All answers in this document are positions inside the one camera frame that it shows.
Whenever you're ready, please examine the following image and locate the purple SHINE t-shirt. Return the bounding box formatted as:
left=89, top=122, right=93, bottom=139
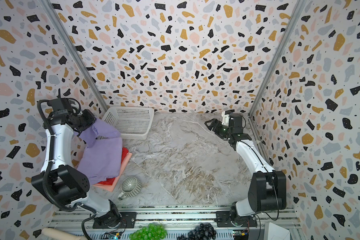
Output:
left=77, top=118, right=123, bottom=148

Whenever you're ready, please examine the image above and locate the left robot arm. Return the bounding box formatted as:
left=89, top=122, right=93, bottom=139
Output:
left=31, top=99, right=123, bottom=228

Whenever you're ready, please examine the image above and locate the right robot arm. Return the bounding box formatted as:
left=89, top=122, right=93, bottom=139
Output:
left=205, top=111, right=287, bottom=226

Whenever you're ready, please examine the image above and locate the folded purple t-shirt on stack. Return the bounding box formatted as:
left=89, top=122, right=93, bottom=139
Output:
left=77, top=144, right=123, bottom=185

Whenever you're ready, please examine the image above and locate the white plastic laundry basket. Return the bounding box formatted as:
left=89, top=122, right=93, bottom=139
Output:
left=103, top=107, right=155, bottom=140

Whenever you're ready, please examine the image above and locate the folded red t-shirt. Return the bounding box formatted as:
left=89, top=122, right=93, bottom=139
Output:
left=97, top=147, right=130, bottom=185

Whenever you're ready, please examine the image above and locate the folded pink t-shirt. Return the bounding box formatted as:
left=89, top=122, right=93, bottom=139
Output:
left=94, top=153, right=133, bottom=192

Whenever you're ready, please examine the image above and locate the right small circuit board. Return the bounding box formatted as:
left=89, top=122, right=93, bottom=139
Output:
left=233, top=230, right=249, bottom=240

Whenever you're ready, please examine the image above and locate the dark purple grape bunch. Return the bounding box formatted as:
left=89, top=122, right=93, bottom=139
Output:
left=177, top=223, right=217, bottom=240

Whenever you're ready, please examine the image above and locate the white paper box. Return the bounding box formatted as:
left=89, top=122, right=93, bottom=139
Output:
left=264, top=223, right=291, bottom=240

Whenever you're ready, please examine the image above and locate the wooden rolling pin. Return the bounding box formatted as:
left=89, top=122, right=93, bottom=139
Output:
left=42, top=228, right=87, bottom=240

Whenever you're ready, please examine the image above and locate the small green circuit board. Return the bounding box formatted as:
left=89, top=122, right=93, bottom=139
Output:
left=102, top=232, right=122, bottom=240

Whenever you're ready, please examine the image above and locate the green grape bunch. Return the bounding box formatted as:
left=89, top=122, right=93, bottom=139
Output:
left=129, top=224, right=168, bottom=240

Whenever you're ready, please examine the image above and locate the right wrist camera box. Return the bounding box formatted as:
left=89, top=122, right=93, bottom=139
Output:
left=222, top=110, right=235, bottom=127

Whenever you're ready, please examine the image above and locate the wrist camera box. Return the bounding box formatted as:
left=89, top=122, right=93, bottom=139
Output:
left=222, top=110, right=235, bottom=127
left=47, top=98, right=74, bottom=113

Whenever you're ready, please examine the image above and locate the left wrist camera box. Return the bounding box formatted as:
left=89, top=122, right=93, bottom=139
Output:
left=47, top=98, right=74, bottom=113

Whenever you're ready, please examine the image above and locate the left corner aluminium post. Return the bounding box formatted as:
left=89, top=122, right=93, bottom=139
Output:
left=39, top=0, right=109, bottom=113

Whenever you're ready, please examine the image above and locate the corner aluminium post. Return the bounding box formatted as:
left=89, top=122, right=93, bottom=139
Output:
left=248, top=0, right=307, bottom=119
left=39, top=0, right=109, bottom=113

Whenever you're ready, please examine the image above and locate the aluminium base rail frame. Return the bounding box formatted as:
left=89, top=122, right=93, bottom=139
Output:
left=46, top=204, right=304, bottom=240

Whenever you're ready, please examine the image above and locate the right corner aluminium post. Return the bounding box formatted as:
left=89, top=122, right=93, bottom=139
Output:
left=248, top=0, right=307, bottom=119

